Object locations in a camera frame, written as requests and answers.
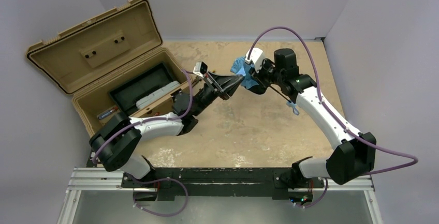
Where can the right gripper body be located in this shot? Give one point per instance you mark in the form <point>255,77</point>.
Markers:
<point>257,81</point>

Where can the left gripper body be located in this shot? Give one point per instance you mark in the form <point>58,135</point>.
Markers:
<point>216,87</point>

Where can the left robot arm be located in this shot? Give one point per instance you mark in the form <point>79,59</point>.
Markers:
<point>115,143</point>

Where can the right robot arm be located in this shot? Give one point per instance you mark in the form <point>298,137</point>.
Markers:
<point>353,152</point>

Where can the grey box in toolbox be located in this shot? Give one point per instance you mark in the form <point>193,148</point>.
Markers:
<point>156,94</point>

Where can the black toolbox tray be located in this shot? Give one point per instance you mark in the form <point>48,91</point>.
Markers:
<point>127,94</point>

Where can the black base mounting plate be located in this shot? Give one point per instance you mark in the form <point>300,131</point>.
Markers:
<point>165,184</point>

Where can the tan plastic toolbox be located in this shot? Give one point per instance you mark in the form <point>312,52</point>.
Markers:
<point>99,54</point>

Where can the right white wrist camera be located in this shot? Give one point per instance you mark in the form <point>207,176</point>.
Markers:
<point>254,57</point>

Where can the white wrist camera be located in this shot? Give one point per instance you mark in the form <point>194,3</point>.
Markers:
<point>200,69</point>
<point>254,57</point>

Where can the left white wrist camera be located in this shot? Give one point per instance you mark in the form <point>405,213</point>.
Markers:
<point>200,69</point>

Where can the aluminium rail frame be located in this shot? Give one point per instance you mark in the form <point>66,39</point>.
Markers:
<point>96,196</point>

